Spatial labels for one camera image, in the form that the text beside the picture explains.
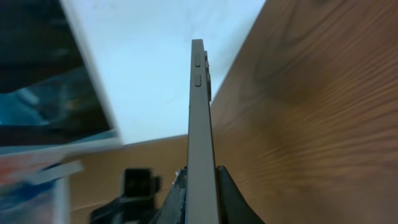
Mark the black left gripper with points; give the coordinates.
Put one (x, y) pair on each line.
(135, 203)

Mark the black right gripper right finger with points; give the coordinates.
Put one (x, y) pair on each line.
(234, 208)

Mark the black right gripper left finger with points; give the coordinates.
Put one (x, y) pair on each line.
(173, 209)

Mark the framed picture on wall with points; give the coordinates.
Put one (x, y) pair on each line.
(48, 98)

